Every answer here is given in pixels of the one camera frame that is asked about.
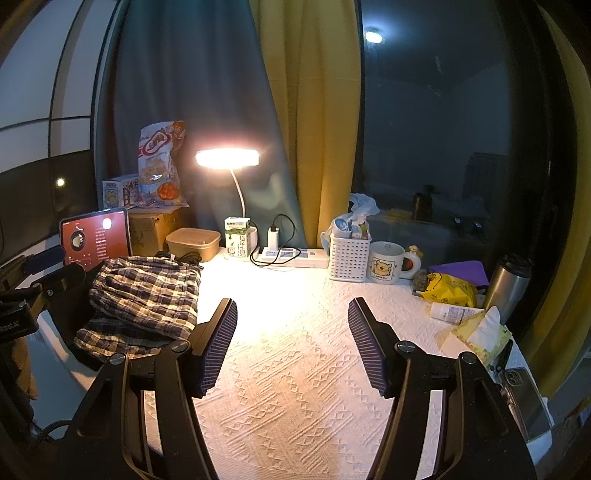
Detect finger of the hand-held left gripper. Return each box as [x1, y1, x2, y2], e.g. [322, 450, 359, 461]
[24, 246, 65, 274]
[32, 264, 88, 297]

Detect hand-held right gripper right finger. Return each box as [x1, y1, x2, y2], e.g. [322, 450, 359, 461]
[348, 298, 536, 480]

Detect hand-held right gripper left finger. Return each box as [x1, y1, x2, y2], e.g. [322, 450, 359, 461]
[58, 298, 238, 480]

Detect plaid pants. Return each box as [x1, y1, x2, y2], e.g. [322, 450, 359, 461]
[74, 256, 204, 358]

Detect tablet with red screen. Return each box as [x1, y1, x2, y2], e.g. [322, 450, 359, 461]
[59, 208, 132, 268]

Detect white textured tablecloth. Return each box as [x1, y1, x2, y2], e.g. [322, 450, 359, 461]
[28, 258, 555, 480]

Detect white cartoon mug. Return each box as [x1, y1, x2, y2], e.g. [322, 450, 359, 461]
[367, 241, 422, 283]

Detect white plastic basket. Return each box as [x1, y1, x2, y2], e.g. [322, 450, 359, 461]
[329, 231, 372, 282]

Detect white cream tube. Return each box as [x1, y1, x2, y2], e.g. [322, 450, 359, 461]
[429, 302, 485, 324]

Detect cardboard box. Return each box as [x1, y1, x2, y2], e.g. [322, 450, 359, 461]
[127, 205, 183, 257]

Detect yellow bag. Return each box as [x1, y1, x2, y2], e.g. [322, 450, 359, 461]
[422, 272, 478, 309]

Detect small printed box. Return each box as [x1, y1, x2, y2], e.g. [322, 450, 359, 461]
[102, 174, 144, 209]

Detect brown food container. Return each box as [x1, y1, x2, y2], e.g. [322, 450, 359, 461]
[165, 227, 221, 263]

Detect green white milk carton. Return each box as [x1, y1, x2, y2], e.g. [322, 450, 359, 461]
[224, 217, 252, 260]

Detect white power strip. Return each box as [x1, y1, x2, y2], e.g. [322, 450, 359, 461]
[256, 247, 329, 269]

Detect yellow tissue pack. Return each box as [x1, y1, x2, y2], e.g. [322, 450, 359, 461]
[436, 305, 514, 365]

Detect purple cloth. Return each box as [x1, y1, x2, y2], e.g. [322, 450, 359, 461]
[428, 260, 491, 291]

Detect black scissors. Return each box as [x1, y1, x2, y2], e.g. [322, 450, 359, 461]
[488, 339, 514, 374]

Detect white plastic bag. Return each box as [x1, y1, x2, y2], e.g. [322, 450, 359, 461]
[321, 194, 382, 259]

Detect printed snack bag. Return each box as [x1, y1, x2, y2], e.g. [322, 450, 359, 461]
[137, 120, 190, 208]

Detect steel tumbler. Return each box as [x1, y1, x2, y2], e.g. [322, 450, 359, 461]
[482, 254, 534, 324]

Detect smartphone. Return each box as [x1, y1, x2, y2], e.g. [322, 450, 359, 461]
[501, 367, 555, 441]

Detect white desk lamp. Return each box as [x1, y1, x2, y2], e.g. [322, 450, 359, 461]
[195, 148, 260, 259]

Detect yellow curtain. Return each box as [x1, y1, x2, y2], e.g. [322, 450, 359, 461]
[522, 0, 591, 402]
[249, 0, 363, 252]

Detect teal curtain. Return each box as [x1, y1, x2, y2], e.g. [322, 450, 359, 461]
[95, 0, 308, 250]

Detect dark window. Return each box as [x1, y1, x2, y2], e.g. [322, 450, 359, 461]
[355, 0, 555, 324]

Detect black cable bundle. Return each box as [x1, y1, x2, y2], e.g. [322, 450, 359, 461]
[154, 250, 204, 271]

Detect black charger cable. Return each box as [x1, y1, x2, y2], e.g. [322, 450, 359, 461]
[249, 213, 300, 267]

